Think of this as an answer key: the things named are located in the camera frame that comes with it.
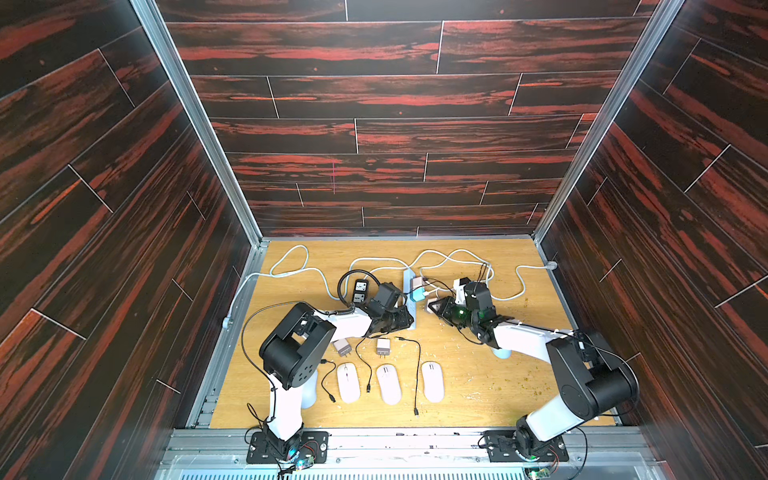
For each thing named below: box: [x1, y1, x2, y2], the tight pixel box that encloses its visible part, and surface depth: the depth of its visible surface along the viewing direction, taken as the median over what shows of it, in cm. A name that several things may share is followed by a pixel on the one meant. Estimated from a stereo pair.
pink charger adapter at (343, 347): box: [333, 338, 352, 357], surface depth 90 cm
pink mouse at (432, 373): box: [422, 361, 444, 403], surface depth 84 cm
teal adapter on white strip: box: [410, 287, 426, 302], surface depth 98 cm
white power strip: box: [403, 268, 416, 331], surface depth 102 cm
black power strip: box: [352, 279, 369, 306], surface depth 103 cm
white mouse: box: [301, 371, 319, 409], surface depth 83 cm
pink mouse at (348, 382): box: [337, 362, 360, 404], surface depth 84 cm
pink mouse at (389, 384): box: [377, 363, 401, 406], surface depth 84 cm
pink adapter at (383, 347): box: [377, 338, 390, 358], surface depth 90 cm
